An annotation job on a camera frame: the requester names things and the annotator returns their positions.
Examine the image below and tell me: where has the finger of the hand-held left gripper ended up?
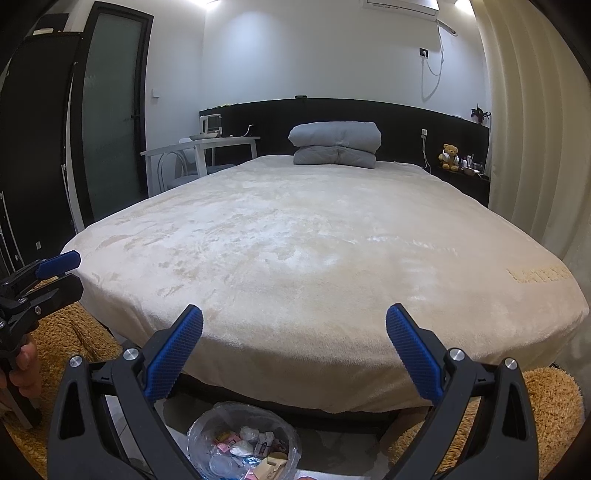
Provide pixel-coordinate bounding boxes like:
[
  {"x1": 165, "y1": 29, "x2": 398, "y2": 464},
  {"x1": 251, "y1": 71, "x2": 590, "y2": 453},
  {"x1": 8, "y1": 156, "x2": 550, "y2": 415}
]
[
  {"x1": 14, "y1": 250, "x2": 82, "y2": 283},
  {"x1": 18, "y1": 273, "x2": 85, "y2": 320}
]

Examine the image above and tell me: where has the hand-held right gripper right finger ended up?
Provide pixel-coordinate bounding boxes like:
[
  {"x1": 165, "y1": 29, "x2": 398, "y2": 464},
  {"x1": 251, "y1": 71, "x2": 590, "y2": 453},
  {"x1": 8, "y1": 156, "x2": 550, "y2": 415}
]
[{"x1": 385, "y1": 303, "x2": 539, "y2": 480}]

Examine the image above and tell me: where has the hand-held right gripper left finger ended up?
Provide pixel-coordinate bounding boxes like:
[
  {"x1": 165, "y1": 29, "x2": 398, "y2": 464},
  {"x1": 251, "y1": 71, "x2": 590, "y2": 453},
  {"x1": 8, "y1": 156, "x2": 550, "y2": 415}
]
[{"x1": 46, "y1": 304, "x2": 205, "y2": 480}]

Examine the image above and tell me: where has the trash bin with clear bag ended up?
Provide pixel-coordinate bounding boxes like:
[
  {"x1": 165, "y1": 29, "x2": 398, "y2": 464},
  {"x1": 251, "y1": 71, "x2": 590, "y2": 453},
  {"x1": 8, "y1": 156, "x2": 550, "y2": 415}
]
[{"x1": 187, "y1": 401, "x2": 303, "y2": 480}]

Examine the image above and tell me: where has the beige paper wrapper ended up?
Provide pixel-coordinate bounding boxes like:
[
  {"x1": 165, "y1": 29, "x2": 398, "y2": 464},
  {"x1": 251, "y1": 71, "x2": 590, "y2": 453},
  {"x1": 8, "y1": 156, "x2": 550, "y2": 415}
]
[{"x1": 256, "y1": 455, "x2": 289, "y2": 480}]

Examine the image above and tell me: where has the person's left hand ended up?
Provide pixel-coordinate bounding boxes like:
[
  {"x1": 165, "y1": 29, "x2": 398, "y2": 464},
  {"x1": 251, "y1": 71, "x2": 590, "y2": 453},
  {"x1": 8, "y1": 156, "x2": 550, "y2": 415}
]
[{"x1": 8, "y1": 340, "x2": 41, "y2": 402}]

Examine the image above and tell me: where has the black wardrobe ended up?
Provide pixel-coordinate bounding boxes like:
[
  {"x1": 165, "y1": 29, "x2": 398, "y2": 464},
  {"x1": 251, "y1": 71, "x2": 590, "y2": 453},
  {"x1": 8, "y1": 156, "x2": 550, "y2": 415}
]
[{"x1": 0, "y1": 14, "x2": 81, "y2": 278}]

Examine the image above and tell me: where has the brown fluffy rug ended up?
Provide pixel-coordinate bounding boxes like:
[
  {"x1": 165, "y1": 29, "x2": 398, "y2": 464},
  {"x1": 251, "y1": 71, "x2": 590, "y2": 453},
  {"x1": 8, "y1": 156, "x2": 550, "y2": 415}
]
[{"x1": 9, "y1": 302, "x2": 585, "y2": 480}]

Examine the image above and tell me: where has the white metal chair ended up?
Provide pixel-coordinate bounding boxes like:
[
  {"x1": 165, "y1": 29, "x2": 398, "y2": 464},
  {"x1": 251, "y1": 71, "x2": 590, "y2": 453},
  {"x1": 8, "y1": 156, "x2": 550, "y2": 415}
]
[{"x1": 158, "y1": 150, "x2": 236, "y2": 192}]

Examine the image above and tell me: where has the beige bed blanket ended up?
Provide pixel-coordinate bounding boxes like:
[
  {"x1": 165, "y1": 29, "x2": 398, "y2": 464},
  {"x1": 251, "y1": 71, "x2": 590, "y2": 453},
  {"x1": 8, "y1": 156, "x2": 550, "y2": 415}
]
[{"x1": 60, "y1": 154, "x2": 583, "y2": 414}]

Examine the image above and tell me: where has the frosted glass door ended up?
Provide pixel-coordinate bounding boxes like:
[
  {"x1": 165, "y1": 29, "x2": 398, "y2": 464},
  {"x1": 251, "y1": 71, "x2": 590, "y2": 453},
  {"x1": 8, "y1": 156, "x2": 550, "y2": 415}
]
[{"x1": 67, "y1": 0, "x2": 154, "y2": 232}]

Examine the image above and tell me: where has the white table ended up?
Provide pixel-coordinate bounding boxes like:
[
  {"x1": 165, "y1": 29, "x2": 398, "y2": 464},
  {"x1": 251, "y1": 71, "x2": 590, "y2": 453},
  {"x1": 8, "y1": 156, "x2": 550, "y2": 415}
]
[{"x1": 141, "y1": 136, "x2": 260, "y2": 197}]

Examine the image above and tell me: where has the brown teddy bear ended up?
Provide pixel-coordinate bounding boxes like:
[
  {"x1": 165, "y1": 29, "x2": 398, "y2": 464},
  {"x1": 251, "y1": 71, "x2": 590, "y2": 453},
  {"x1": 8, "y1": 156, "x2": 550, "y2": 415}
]
[{"x1": 438, "y1": 143, "x2": 460, "y2": 172}]

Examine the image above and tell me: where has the folded grey duvet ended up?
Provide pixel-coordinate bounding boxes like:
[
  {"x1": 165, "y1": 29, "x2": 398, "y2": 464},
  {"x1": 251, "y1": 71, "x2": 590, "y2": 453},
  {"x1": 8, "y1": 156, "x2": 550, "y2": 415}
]
[{"x1": 287, "y1": 121, "x2": 382, "y2": 169}]

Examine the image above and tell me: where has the cream curtain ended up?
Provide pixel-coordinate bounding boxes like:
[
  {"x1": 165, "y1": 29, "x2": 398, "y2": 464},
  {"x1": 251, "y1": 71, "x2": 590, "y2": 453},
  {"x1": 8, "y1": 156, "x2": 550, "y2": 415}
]
[{"x1": 471, "y1": 0, "x2": 591, "y2": 319}]

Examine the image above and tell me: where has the black headboard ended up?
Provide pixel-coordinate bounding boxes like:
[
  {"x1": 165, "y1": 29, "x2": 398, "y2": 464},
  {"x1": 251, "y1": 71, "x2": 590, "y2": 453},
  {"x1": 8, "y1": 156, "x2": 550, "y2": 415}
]
[{"x1": 199, "y1": 98, "x2": 491, "y2": 208}]

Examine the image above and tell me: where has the white air conditioner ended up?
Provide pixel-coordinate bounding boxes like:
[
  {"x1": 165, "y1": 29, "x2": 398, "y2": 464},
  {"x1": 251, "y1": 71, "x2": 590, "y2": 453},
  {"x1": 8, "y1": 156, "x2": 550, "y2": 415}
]
[{"x1": 365, "y1": 0, "x2": 458, "y2": 35}]

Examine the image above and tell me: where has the white charger with cable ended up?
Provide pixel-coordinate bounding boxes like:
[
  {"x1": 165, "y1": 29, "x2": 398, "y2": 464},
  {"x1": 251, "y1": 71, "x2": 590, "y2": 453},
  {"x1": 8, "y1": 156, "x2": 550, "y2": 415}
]
[{"x1": 420, "y1": 129, "x2": 435, "y2": 175}]

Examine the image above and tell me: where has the white power cable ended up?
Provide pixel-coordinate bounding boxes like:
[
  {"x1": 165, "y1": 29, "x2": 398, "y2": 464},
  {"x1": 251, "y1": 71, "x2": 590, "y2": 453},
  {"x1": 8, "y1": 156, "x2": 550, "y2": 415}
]
[{"x1": 421, "y1": 23, "x2": 445, "y2": 101}]

